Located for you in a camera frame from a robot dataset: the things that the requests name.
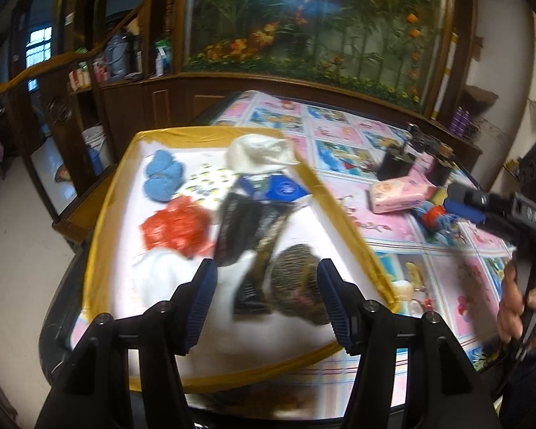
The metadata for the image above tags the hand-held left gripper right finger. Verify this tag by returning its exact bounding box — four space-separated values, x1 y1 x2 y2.
317 259 501 429

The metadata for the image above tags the yellow rimmed white box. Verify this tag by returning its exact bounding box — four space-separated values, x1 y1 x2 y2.
83 126 405 396

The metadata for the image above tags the pink tissue pack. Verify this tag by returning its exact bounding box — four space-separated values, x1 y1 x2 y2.
367 174 437 214

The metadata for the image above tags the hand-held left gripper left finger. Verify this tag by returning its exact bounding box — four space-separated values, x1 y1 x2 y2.
36 259 217 429

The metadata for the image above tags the blue knit item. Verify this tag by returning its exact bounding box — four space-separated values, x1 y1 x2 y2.
144 149 186 203

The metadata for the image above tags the person's right hand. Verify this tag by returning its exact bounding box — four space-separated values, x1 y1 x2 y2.
497 261 536 345

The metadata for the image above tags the blue water jug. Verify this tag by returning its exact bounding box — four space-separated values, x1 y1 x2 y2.
106 35 132 78

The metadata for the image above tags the white towel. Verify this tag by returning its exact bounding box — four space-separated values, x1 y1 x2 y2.
134 248 260 318

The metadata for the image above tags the white bucket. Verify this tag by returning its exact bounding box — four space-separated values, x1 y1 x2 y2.
81 125 114 176

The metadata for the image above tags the white green bottle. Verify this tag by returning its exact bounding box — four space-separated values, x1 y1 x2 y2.
154 40 173 77

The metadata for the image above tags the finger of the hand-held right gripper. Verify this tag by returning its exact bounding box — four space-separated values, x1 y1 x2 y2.
447 183 514 215
444 199 516 240

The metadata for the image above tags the brown knit hat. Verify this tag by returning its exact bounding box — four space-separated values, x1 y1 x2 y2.
265 243 336 327

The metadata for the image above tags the carved wooden furniture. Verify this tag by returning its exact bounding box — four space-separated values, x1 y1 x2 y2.
0 48 117 244

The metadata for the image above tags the large black motor with shaft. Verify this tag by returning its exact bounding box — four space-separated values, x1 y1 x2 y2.
376 138 420 182

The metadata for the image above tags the flat black motor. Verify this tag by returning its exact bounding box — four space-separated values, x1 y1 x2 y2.
406 122 452 155

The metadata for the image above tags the patterned white cloth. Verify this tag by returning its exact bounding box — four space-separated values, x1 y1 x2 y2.
176 166 239 204

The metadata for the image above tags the window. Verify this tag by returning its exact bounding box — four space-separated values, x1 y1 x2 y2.
24 27 54 60

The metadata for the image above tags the flower wall mural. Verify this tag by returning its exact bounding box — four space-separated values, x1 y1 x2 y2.
179 0 456 112

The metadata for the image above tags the blue floral tissue pack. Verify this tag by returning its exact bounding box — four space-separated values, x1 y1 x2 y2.
239 173 311 208

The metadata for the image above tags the red crinkled bag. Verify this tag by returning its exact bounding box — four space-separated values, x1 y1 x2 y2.
139 196 217 259

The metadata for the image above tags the black scarf with gold trim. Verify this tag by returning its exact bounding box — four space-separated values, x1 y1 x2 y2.
212 191 293 316

